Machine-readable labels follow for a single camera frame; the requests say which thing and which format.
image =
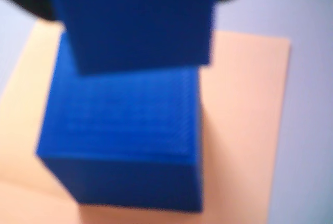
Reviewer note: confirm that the small blue cube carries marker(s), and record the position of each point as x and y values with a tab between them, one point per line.
135	20

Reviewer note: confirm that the orange paper square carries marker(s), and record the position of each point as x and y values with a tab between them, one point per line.
247	104

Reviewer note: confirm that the medium blue cube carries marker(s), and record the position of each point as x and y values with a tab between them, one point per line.
117	143

